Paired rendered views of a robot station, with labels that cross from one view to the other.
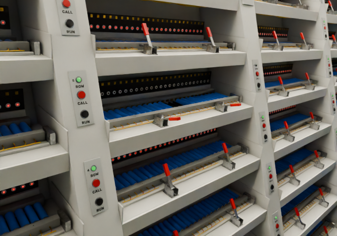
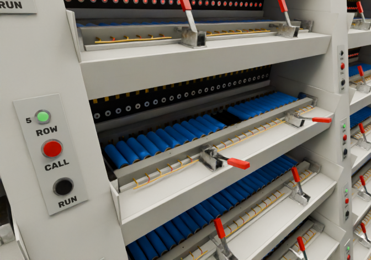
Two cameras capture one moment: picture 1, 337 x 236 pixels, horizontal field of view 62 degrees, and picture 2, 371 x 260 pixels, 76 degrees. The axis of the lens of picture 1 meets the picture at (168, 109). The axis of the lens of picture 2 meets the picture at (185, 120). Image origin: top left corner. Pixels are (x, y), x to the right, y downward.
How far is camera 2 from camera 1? 0.40 m
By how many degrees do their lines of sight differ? 10
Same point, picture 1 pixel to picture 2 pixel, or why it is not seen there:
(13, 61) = not seen: outside the picture
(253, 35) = (340, 8)
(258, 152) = (334, 173)
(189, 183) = (250, 236)
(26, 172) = not seen: outside the picture
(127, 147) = (156, 219)
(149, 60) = (193, 59)
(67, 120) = (22, 208)
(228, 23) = not seen: outside the picture
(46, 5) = not seen: outside the picture
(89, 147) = (80, 246)
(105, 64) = (106, 74)
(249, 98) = (329, 102)
